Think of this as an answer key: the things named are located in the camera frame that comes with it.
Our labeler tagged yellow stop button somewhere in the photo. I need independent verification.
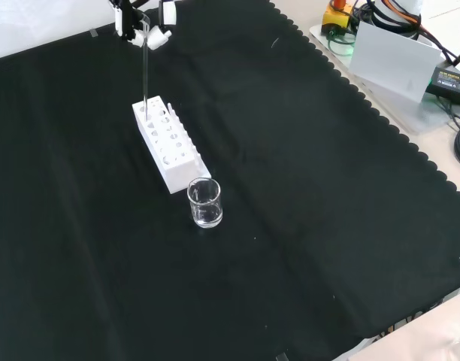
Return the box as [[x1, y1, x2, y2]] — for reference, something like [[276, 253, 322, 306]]
[[322, 0, 356, 35]]

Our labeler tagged black bench cloth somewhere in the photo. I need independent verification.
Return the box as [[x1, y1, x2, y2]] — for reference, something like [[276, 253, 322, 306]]
[[0, 0, 460, 361]]

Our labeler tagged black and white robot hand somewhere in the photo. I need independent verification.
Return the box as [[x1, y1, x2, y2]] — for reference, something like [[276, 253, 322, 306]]
[[108, 0, 178, 49]]

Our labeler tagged small clear glass beaker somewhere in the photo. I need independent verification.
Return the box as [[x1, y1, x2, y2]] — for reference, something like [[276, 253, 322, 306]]
[[186, 177, 224, 229]]

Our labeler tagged black power adapter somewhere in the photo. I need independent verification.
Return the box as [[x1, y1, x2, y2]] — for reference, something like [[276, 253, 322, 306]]
[[425, 64, 460, 99]]

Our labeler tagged white standing board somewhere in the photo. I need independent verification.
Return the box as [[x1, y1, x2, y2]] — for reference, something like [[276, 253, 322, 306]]
[[349, 19, 443, 105]]

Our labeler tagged white test tube rack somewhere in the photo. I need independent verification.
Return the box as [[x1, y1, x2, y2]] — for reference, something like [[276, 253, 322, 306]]
[[132, 96, 212, 195]]

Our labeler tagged clear glass rod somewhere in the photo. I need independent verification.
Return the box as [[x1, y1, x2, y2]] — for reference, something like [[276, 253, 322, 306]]
[[140, 13, 152, 114]]

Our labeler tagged pale beige board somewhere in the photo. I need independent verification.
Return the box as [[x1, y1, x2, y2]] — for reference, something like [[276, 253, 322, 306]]
[[348, 289, 460, 361]]

